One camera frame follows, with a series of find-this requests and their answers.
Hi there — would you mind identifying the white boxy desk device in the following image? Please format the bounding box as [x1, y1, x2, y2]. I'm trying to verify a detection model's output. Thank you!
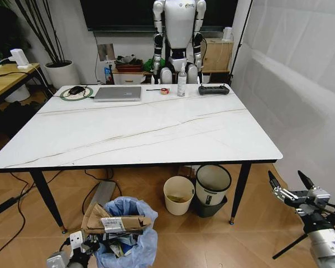
[9, 48, 31, 69]

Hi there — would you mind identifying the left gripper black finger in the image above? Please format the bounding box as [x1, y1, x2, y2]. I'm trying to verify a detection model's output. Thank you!
[83, 234, 102, 251]

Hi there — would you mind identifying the white bin with dark band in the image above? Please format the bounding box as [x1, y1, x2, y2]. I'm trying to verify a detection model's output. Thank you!
[195, 164, 232, 207]

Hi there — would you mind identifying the silver reflective panel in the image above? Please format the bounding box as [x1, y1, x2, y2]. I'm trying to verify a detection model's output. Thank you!
[98, 43, 114, 63]

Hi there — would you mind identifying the trash bin with blue bag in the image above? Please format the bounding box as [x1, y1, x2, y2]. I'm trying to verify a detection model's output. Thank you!
[93, 195, 159, 268]

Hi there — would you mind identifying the white backdrop sheet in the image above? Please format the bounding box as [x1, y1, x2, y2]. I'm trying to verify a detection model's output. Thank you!
[231, 0, 335, 204]

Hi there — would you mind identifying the brown cardboard packaging with label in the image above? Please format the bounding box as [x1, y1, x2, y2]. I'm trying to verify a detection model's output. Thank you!
[80, 202, 152, 236]

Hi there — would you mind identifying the light wooden cabinet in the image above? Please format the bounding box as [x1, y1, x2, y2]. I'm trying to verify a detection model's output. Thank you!
[200, 37, 235, 74]

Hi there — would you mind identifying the white drawer cabinet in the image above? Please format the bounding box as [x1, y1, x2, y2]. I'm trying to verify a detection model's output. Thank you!
[111, 68, 154, 85]

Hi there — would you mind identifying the white marble table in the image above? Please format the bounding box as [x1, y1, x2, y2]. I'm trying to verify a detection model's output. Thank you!
[0, 84, 285, 234]

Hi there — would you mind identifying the green bag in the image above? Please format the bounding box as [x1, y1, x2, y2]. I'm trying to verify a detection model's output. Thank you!
[143, 58, 157, 74]

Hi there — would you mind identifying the dark grey square bin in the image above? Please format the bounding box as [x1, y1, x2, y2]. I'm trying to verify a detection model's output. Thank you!
[194, 194, 228, 218]

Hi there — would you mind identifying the wooden desk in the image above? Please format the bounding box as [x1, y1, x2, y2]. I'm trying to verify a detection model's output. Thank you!
[0, 63, 54, 104]

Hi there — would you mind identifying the grey metal box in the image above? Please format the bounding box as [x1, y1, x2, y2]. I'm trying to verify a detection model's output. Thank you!
[89, 180, 118, 210]

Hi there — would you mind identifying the blue labelled bottle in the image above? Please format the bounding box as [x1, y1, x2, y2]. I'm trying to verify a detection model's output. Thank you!
[103, 62, 113, 84]

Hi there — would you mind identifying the dark basket with items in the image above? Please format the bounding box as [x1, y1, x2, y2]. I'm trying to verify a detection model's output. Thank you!
[114, 54, 144, 74]

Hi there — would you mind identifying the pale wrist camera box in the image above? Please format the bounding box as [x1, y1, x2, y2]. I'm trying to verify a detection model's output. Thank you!
[307, 186, 331, 207]
[69, 230, 87, 250]

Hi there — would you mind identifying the silver laptop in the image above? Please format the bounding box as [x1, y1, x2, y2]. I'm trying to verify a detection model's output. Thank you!
[93, 86, 143, 103]

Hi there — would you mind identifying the black floor cable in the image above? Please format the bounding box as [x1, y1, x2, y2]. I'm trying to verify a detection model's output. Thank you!
[0, 170, 63, 268]

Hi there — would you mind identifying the black remote controller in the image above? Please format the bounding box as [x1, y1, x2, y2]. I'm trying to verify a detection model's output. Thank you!
[198, 84, 231, 97]

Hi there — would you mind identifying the white plant pot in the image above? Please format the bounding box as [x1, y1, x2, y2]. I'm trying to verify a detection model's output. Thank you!
[44, 59, 81, 90]

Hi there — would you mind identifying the tall dark-stemmed plant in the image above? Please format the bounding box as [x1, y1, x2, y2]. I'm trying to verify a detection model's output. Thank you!
[15, 0, 67, 64]

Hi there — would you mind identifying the beige round waste bin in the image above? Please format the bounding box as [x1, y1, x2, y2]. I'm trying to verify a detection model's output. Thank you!
[163, 176, 195, 216]

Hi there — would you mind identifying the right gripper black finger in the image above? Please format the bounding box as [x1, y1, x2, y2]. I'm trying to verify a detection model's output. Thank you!
[268, 170, 294, 202]
[297, 170, 318, 197]

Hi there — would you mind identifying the black power adapter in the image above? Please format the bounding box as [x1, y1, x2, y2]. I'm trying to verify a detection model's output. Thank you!
[0, 196, 18, 214]

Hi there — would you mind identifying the black light stand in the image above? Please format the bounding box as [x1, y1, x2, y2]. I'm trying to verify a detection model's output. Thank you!
[229, 0, 254, 85]

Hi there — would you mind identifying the white humanoid robot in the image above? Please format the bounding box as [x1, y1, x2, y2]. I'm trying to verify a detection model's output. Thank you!
[151, 0, 208, 85]

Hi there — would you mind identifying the clear spray bottle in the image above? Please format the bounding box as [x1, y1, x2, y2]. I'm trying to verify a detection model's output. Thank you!
[176, 62, 186, 98]

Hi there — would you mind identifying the black wall screen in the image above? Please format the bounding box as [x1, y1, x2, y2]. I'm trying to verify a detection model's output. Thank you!
[79, 0, 240, 32]

